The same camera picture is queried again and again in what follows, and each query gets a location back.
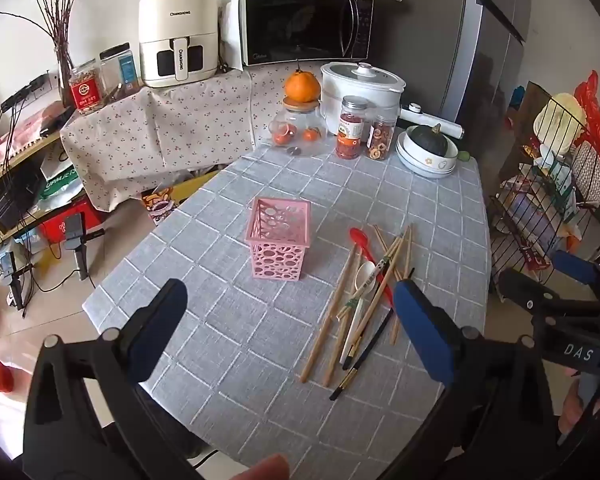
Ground blue label plastic jar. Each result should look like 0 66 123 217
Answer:
99 42 141 104

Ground red plastic bag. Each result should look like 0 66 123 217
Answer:
572 70 600 137

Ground green and white bag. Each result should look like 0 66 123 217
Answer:
32 170 84 212

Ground jar of red berries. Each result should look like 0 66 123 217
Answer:
335 96 370 160

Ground black chopstick gold tip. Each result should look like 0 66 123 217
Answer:
341 305 396 368
330 267 416 402

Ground grey refrigerator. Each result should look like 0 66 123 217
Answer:
380 0 536 126

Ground cream air fryer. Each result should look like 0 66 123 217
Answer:
139 0 220 88

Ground pile of wooden chopsticks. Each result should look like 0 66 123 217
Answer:
300 224 415 388

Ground red label nut jar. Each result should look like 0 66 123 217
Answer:
69 58 104 115

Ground red plastic spoon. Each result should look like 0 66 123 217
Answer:
349 227 395 307

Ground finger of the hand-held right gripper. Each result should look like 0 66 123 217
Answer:
497 267 600 320
550 250 600 307

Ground brown cardboard box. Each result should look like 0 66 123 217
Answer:
505 80 552 128

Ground red box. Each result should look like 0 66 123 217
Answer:
37 195 106 245

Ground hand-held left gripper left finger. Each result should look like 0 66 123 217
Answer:
22 278 207 480

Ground jar of dried fruit slices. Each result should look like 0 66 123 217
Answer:
366 114 398 162

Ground person's left hand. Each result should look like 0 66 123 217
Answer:
231 455 292 480

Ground black wire rack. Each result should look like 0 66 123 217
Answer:
490 82 600 283

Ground white ceramic spoon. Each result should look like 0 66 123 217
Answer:
340 260 379 367

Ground bundle of black cables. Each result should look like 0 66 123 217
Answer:
0 95 41 318

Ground bunch of bare twigs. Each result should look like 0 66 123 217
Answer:
0 0 93 56

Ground yellow cartoon cardboard box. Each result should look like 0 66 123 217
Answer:
141 172 221 228

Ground pink perforated plastic basket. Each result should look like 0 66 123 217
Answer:
244 196 313 282

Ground person's right hand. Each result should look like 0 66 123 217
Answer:
557 367 600 442

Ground white rice cooker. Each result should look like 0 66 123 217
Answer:
320 61 406 136

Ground black microwave oven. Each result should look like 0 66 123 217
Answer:
237 0 376 68

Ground floral beige cloth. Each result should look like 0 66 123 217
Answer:
60 62 327 213

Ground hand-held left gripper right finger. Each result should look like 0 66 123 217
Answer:
380 280 581 480

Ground pale yellow plate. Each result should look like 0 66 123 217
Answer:
532 92 588 154

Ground plain white bowl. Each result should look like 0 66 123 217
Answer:
396 132 456 179

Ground pink packaged goods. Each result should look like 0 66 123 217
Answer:
0 101 76 153

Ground white handheld appliance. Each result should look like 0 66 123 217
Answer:
399 102 465 140

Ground glass jar wooden lid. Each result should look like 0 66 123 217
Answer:
269 97 328 158

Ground orange citrus fruit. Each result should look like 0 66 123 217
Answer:
285 60 322 103

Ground glass vase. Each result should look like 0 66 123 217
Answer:
54 45 77 108

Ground wooden shelf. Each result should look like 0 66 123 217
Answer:
0 130 83 256

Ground dark green pumpkin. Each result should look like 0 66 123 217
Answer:
410 123 449 157

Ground grey checked tablecloth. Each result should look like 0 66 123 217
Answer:
82 142 492 467

